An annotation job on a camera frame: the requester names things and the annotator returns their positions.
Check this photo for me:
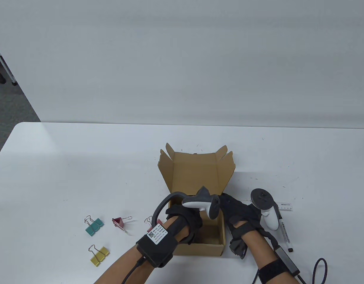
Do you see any person's right hand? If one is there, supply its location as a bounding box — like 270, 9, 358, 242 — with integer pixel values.
220, 193, 263, 241

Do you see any person's right forearm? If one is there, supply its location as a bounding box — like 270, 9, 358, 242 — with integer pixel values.
238, 229, 302, 284

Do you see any pink binder clip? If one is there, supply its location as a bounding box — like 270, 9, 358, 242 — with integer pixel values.
144, 217, 164, 233
112, 216, 133, 235

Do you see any yellow binder clip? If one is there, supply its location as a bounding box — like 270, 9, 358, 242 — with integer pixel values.
88, 244, 110, 266

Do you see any white metal cart frame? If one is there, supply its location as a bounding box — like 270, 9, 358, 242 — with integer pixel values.
0, 41, 19, 87

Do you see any black capped white marker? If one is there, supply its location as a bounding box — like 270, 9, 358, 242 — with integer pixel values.
275, 207, 294, 253

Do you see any person's left forearm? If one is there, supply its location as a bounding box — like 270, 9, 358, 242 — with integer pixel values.
94, 216, 195, 284

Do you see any person's left hand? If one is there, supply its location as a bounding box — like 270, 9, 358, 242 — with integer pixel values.
166, 204, 204, 245

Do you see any black wrist strap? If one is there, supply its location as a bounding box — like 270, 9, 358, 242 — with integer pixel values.
257, 260, 292, 284

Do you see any grey white controller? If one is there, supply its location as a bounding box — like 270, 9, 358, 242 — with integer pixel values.
182, 186, 221, 220
251, 189, 280, 232

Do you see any thin black camera cable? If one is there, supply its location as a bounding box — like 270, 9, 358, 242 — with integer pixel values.
120, 256, 146, 284

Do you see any brown cardboard mailer box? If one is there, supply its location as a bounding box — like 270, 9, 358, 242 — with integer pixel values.
157, 143, 236, 256

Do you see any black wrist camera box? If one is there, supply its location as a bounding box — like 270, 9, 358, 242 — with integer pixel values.
272, 247, 301, 277
136, 223, 179, 268

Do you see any green binder clip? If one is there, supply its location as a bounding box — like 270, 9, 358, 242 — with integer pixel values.
84, 215, 105, 237

